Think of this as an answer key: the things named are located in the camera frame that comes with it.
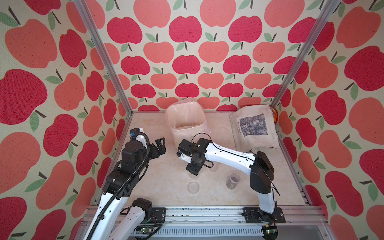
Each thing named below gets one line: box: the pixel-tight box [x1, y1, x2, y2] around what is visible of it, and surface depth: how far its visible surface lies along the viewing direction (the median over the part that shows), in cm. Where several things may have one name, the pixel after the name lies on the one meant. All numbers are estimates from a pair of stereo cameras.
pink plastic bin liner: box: [166, 97, 211, 150], surface depth 89 cm
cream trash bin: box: [166, 101, 207, 149], surface depth 89 cm
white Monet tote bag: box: [229, 104, 281, 153], surface depth 100 cm
